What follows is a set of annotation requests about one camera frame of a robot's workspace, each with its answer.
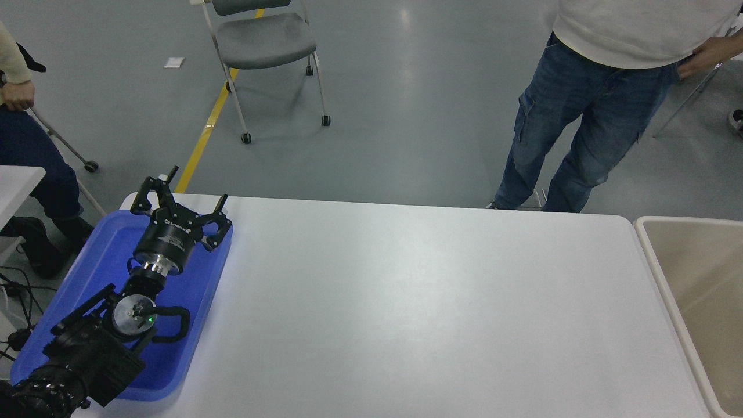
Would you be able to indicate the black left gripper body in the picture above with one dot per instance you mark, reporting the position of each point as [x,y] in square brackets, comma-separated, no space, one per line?
[167,240]

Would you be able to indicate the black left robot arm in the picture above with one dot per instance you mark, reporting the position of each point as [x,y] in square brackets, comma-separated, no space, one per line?
[87,354]

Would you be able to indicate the seated person's hand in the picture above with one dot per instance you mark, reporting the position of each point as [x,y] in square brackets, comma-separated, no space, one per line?
[18,96]

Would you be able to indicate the standing person's hand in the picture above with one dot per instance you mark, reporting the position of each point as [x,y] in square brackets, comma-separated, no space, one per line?
[708,58]

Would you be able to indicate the blue plastic tray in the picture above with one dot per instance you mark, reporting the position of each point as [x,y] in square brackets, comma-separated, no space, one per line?
[191,302]

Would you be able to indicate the metal-legged wheeled chair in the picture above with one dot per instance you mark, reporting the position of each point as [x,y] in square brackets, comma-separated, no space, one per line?
[64,144]

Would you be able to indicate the white paper scrap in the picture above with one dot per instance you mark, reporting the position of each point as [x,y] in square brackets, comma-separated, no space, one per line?
[174,62]

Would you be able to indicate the seated person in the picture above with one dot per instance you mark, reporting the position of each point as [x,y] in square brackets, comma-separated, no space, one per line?
[29,157]

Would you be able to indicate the small white side table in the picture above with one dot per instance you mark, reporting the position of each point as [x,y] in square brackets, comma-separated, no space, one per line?
[17,183]

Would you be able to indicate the grey wheeled chair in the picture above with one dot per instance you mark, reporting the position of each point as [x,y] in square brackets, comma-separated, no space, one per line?
[261,38]

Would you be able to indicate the standing person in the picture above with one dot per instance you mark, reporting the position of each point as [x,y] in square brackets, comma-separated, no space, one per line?
[580,116]

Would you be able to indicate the white chair with metal legs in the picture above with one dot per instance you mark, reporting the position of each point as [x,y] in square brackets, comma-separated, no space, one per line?
[691,98]

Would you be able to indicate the large pale bin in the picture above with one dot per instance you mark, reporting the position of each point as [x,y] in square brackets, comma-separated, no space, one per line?
[708,302]

